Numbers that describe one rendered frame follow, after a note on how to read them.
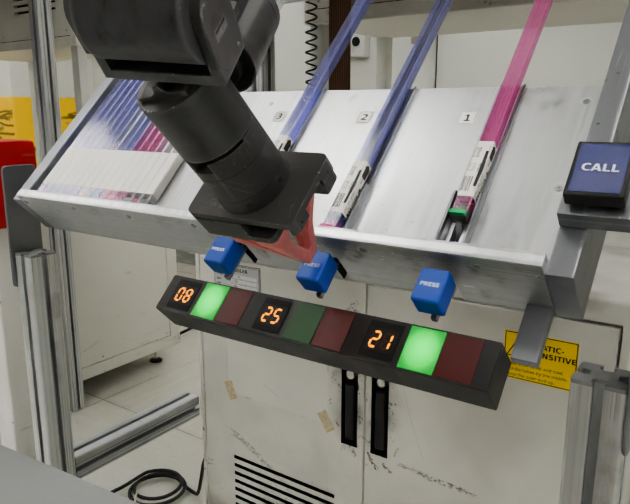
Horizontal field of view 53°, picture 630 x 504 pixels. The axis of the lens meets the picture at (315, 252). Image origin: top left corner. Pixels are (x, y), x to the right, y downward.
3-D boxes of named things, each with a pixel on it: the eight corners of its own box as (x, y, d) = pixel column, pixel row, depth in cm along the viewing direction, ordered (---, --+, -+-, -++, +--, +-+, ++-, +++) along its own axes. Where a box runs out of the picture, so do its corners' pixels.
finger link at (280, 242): (283, 219, 59) (232, 151, 52) (349, 227, 55) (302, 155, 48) (250, 281, 56) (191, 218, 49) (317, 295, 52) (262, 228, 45)
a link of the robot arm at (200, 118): (112, 105, 39) (184, 92, 36) (155, 30, 43) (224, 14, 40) (176, 177, 44) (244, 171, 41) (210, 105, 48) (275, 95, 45)
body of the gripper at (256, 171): (236, 162, 53) (186, 97, 48) (338, 169, 47) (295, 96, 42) (198, 225, 50) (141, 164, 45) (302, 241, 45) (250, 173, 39)
